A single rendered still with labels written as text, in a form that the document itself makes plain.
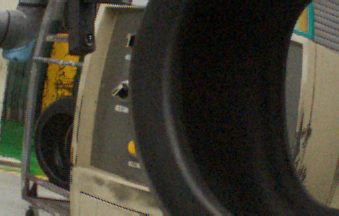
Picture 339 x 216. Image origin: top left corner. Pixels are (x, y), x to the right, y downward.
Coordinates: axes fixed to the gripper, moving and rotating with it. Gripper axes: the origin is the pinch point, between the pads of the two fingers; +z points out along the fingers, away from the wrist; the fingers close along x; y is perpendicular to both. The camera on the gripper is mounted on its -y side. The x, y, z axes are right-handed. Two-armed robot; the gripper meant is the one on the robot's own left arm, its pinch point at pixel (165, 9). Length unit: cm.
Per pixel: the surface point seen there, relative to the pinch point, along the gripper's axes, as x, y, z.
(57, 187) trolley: 286, -114, -237
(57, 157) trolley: 321, -106, -268
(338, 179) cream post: 27.8, -17.4, 26.1
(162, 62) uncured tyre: -12.4, -5.9, 10.5
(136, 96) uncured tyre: -11.7, -10.3, 8.0
